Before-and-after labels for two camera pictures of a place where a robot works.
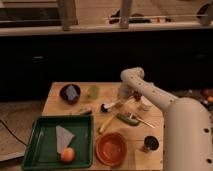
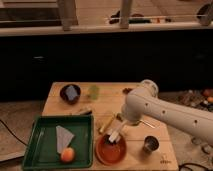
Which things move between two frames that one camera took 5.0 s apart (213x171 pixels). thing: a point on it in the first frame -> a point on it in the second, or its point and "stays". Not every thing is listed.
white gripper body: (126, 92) -> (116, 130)
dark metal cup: (151, 143) stays
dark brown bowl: (70, 93) stays
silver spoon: (107, 108) -> (109, 140)
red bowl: (111, 149) stays
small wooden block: (85, 111) stays
